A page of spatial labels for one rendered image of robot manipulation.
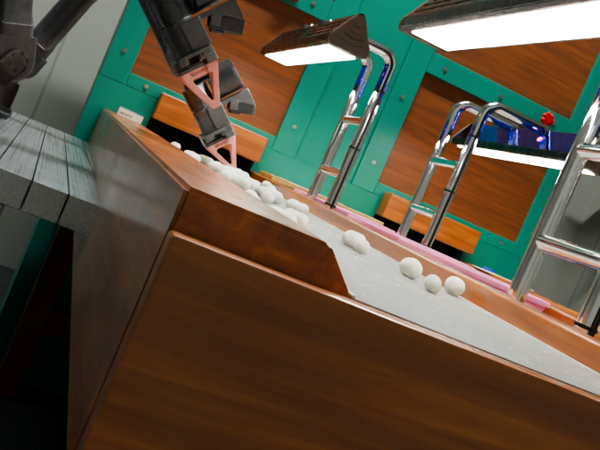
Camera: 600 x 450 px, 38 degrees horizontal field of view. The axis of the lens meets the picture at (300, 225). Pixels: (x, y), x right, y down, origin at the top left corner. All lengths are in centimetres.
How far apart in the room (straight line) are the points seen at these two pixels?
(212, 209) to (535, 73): 219
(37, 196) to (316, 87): 142
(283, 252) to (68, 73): 315
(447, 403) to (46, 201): 64
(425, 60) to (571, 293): 205
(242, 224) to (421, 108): 201
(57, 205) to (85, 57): 259
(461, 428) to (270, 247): 16
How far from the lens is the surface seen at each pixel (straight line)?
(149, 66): 233
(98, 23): 365
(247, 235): 51
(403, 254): 124
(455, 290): 102
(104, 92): 231
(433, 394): 55
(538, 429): 59
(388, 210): 241
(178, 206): 51
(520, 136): 207
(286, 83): 238
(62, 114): 364
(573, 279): 431
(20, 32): 134
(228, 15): 148
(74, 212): 107
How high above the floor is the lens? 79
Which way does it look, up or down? 3 degrees down
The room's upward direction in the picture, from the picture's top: 23 degrees clockwise
